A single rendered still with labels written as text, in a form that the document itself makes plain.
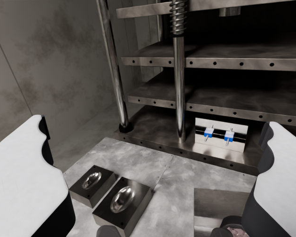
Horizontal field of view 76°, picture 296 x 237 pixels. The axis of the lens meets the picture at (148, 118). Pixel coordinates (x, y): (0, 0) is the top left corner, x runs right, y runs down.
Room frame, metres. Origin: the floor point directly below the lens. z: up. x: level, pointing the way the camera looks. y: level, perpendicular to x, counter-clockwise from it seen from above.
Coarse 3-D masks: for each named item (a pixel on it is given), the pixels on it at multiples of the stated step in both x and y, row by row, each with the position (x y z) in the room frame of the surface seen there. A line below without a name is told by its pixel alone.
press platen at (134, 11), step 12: (192, 0) 0.98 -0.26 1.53; (204, 0) 0.95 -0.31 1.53; (216, 0) 0.93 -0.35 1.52; (228, 0) 0.90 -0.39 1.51; (240, 0) 0.88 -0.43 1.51; (252, 0) 0.85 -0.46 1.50; (264, 0) 0.83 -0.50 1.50; (276, 0) 0.81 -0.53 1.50; (288, 0) 0.79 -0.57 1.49; (120, 12) 1.19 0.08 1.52; (132, 12) 1.15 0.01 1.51; (144, 12) 1.11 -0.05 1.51; (156, 12) 1.08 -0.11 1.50; (168, 12) 1.04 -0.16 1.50
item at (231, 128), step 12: (204, 120) 0.90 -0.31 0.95; (216, 120) 0.87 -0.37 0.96; (228, 120) 0.86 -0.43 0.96; (240, 120) 0.84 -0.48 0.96; (216, 132) 0.86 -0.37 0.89; (228, 132) 0.83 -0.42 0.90; (240, 132) 0.80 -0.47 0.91; (216, 144) 0.86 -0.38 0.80; (228, 144) 0.83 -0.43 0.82; (240, 144) 0.80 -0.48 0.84
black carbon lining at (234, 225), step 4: (228, 216) 0.36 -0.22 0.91; (232, 216) 0.36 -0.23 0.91; (236, 216) 0.36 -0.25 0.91; (240, 216) 0.36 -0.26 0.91; (224, 220) 0.36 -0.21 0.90; (228, 220) 0.36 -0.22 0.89; (232, 220) 0.36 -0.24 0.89; (236, 220) 0.36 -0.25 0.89; (240, 220) 0.36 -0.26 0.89; (224, 224) 0.36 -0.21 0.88; (228, 224) 0.36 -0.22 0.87; (232, 224) 0.36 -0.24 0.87; (236, 224) 0.36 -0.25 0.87; (240, 224) 0.36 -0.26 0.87; (236, 228) 0.35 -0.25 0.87; (240, 228) 0.35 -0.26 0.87
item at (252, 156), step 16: (144, 112) 1.40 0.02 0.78; (160, 112) 1.37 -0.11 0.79; (192, 112) 1.30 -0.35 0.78; (144, 128) 1.15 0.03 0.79; (160, 128) 1.13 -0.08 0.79; (192, 128) 1.08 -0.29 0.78; (256, 128) 0.99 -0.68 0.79; (288, 128) 0.95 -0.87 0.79; (144, 144) 1.02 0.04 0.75; (160, 144) 0.95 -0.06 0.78; (176, 144) 0.93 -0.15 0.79; (192, 144) 0.91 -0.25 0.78; (256, 144) 0.84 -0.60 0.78; (208, 160) 0.80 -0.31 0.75; (224, 160) 0.75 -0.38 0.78; (240, 160) 0.73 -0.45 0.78; (256, 160) 0.72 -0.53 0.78
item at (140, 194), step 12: (120, 180) 0.61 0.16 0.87; (120, 192) 0.55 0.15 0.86; (132, 192) 0.55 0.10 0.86; (144, 192) 0.53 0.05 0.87; (108, 204) 0.50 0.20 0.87; (120, 204) 0.51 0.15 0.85; (132, 204) 0.48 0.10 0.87; (144, 204) 0.50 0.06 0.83; (96, 216) 0.45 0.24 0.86; (108, 216) 0.44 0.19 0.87; (120, 216) 0.44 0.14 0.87; (132, 216) 0.44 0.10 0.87; (120, 228) 0.39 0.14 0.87; (132, 228) 0.42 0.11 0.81
